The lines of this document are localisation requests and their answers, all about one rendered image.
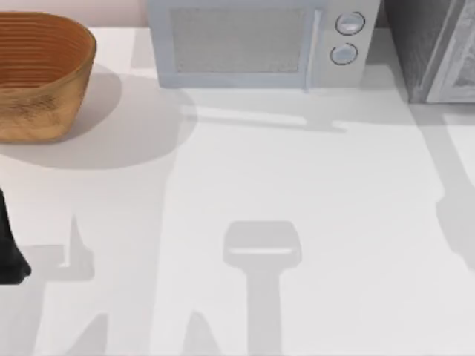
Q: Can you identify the microwave oven door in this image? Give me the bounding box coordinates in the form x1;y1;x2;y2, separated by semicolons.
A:
144;0;323;90

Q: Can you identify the pale microwave oven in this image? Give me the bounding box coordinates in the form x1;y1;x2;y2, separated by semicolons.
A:
143;0;382;93

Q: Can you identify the round microwave knob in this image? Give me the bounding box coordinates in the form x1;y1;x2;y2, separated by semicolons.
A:
335;10;366;36
329;42;359;67

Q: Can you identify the brown wooden basket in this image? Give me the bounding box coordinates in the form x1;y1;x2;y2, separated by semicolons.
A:
0;11;98;143

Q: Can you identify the grey cabinet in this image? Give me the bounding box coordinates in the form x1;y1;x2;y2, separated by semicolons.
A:
383;0;475;105

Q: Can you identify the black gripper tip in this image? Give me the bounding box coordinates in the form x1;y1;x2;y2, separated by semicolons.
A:
0;188;32;286

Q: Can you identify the microwave door handle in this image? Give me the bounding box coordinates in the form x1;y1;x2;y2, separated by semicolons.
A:
303;8;322;93

